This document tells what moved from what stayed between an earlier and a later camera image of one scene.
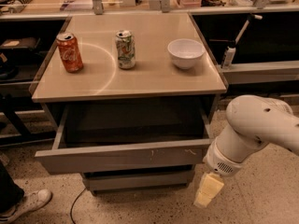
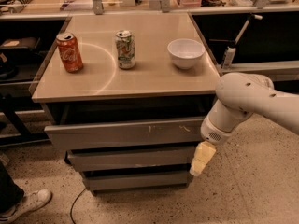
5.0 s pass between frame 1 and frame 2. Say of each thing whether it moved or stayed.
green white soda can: stayed
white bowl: stayed
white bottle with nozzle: stayed
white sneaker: stayed
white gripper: moved
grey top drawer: moved
